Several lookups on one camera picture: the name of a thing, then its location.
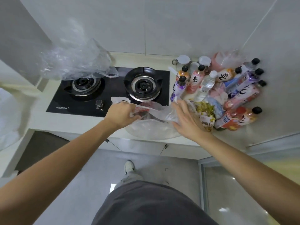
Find person's left hand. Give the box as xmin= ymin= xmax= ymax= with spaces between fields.
xmin=104 ymin=102 xmax=142 ymax=130

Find person's right hand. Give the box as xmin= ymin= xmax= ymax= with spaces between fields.
xmin=172 ymin=100 xmax=212 ymax=140

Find person's right forearm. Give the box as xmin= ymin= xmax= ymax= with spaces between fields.
xmin=198 ymin=132 xmax=300 ymax=225

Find person's left forearm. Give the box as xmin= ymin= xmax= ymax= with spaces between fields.
xmin=0 ymin=118 xmax=118 ymax=225

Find red packet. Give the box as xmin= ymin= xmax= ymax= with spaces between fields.
xmin=135 ymin=106 xmax=150 ymax=115

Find yellow nut snack packet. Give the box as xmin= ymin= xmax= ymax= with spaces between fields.
xmin=194 ymin=101 xmax=216 ymax=133

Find black glass gas stove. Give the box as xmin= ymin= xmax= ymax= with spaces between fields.
xmin=46 ymin=66 xmax=170 ymax=118

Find black burner pan support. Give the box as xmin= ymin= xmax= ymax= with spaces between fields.
xmin=123 ymin=66 xmax=163 ymax=102
xmin=63 ymin=76 xmax=106 ymax=96

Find white cabinet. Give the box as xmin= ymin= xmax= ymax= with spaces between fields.
xmin=104 ymin=136 xmax=211 ymax=160

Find purple drink bottle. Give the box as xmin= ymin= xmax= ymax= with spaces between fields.
xmin=226 ymin=68 xmax=265 ymax=98
xmin=170 ymin=76 xmax=188 ymax=102

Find light blue packet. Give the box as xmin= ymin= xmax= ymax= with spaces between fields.
xmin=206 ymin=97 xmax=225 ymax=120

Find pink drink bottle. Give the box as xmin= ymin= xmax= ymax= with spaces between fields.
xmin=223 ymin=80 xmax=267 ymax=110
xmin=186 ymin=65 xmax=206 ymax=94

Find clear water bottle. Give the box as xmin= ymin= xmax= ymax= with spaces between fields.
xmin=194 ymin=71 xmax=218 ymax=102

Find red drink bottle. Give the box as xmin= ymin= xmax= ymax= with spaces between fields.
xmin=214 ymin=107 xmax=246 ymax=129

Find orange drink bottle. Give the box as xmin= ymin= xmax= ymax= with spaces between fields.
xmin=176 ymin=65 xmax=191 ymax=83
xmin=228 ymin=106 xmax=262 ymax=131
xmin=215 ymin=67 xmax=242 ymax=83

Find pink packet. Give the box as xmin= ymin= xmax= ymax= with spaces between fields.
xmin=210 ymin=83 xmax=229 ymax=101

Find person's white shoe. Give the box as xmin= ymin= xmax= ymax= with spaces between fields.
xmin=124 ymin=160 xmax=136 ymax=178

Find white mug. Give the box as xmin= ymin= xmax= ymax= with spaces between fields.
xmin=172 ymin=55 xmax=191 ymax=72

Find white lidded cup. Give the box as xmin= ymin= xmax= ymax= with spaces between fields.
xmin=198 ymin=56 xmax=212 ymax=73

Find pink plastic bag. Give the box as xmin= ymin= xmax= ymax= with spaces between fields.
xmin=210 ymin=50 xmax=245 ymax=73

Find large crumpled clear plastic bag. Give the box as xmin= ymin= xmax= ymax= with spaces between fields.
xmin=40 ymin=19 xmax=119 ymax=81

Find person's grey trousers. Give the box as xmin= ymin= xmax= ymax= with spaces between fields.
xmin=91 ymin=172 xmax=218 ymax=225

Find clear bottle with black cap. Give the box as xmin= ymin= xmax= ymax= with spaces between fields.
xmin=239 ymin=58 xmax=260 ymax=73

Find white plastic bag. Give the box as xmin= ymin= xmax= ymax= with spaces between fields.
xmin=0 ymin=85 xmax=40 ymax=151

